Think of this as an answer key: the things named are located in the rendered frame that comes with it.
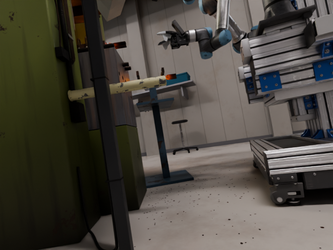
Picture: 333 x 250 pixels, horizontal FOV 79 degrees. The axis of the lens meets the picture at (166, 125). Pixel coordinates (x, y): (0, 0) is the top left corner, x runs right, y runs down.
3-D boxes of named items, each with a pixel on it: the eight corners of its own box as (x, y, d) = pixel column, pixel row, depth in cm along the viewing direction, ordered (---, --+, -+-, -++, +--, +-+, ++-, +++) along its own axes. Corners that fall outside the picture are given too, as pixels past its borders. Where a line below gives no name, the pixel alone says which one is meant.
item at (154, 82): (167, 87, 95) (165, 76, 95) (166, 84, 90) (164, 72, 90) (74, 102, 95) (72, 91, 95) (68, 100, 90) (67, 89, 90)
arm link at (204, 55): (211, 52, 122) (208, 34, 123) (198, 59, 131) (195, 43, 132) (219, 53, 127) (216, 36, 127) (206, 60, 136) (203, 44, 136)
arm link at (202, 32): (213, 36, 127) (211, 23, 127) (196, 39, 127) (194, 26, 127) (211, 42, 135) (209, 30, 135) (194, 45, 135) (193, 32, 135)
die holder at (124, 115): (137, 127, 151) (128, 68, 153) (126, 124, 113) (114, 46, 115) (62, 139, 151) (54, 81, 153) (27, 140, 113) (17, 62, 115)
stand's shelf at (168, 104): (170, 107, 201) (169, 105, 201) (174, 99, 161) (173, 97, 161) (139, 112, 199) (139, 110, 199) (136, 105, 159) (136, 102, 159)
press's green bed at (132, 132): (146, 190, 148) (137, 127, 151) (139, 209, 110) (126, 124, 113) (71, 203, 148) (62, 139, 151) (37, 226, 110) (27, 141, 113)
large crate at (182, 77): (191, 84, 414) (190, 76, 415) (188, 81, 382) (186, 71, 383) (170, 89, 428) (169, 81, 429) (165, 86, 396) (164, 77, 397)
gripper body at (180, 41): (170, 44, 127) (190, 41, 127) (168, 31, 128) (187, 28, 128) (170, 49, 135) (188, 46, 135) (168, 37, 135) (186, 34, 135)
